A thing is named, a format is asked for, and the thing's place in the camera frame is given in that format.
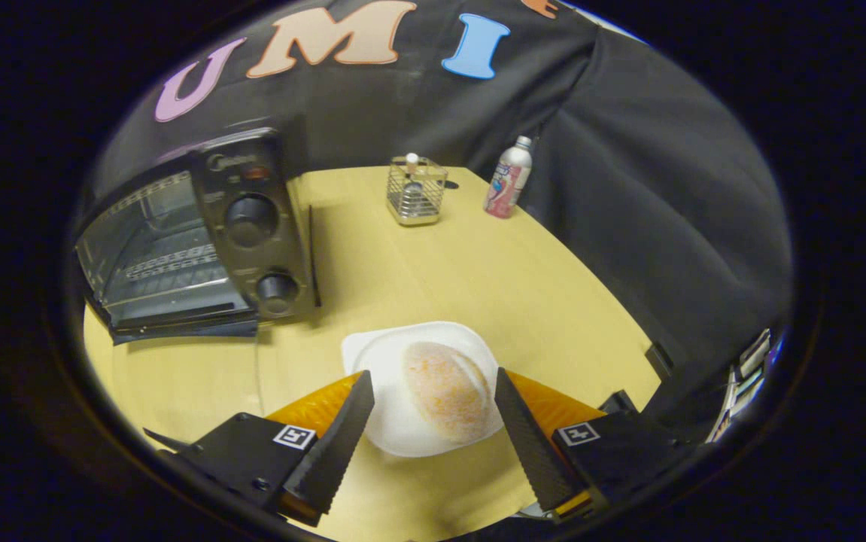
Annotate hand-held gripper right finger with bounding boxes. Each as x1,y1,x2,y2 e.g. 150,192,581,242
494,367,700,525

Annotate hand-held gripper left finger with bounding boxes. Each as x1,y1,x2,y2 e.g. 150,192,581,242
143,369,375,528

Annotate round sugared bread bun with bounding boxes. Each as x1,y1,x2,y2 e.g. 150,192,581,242
403,341,494,443

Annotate black toaster oven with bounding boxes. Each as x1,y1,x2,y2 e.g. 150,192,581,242
74,128,322,346

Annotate white square plate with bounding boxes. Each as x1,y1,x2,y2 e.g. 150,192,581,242
340,321,505,458

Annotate blurred shelf items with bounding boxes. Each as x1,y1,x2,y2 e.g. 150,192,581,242
707,327,776,443

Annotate pink label bottle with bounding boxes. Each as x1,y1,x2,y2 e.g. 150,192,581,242
484,135,534,220

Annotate small white-capped jar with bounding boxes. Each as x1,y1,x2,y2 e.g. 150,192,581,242
403,153,426,217

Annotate black table bracket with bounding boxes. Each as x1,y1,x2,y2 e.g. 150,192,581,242
645,343,676,379

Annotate black power cord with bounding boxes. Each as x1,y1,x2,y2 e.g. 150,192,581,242
306,205,322,308

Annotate metal wire basket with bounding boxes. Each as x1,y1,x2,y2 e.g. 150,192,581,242
386,154,448,227

